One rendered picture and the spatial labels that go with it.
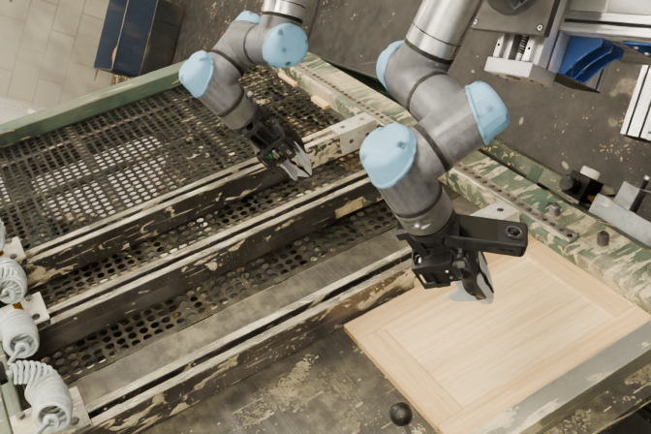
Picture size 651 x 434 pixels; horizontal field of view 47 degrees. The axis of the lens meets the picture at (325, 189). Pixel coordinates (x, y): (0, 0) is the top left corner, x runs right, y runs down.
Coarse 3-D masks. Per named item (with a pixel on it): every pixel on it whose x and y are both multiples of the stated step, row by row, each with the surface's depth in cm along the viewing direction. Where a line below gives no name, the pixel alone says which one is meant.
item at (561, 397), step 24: (624, 336) 138; (648, 336) 138; (600, 360) 135; (624, 360) 134; (648, 360) 137; (552, 384) 132; (576, 384) 131; (600, 384) 131; (528, 408) 128; (552, 408) 128; (576, 408) 131; (480, 432) 126; (504, 432) 125; (528, 432) 126
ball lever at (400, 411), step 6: (396, 402) 119; (402, 402) 118; (390, 408) 119; (396, 408) 118; (402, 408) 117; (408, 408) 118; (390, 414) 118; (396, 414) 117; (402, 414) 117; (408, 414) 117; (396, 420) 117; (402, 420) 117; (408, 420) 117; (408, 426) 119; (408, 432) 119
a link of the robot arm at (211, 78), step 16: (192, 64) 138; (208, 64) 137; (224, 64) 139; (192, 80) 137; (208, 80) 137; (224, 80) 139; (208, 96) 139; (224, 96) 140; (240, 96) 142; (224, 112) 142
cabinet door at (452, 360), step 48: (528, 240) 168; (528, 288) 156; (576, 288) 154; (384, 336) 150; (432, 336) 149; (480, 336) 147; (528, 336) 145; (576, 336) 143; (432, 384) 138; (480, 384) 137; (528, 384) 135
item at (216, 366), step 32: (416, 256) 161; (352, 288) 156; (384, 288) 158; (288, 320) 150; (320, 320) 152; (352, 320) 157; (224, 352) 145; (256, 352) 147; (288, 352) 151; (0, 384) 124; (160, 384) 141; (192, 384) 142; (224, 384) 146; (96, 416) 139; (128, 416) 138; (160, 416) 141
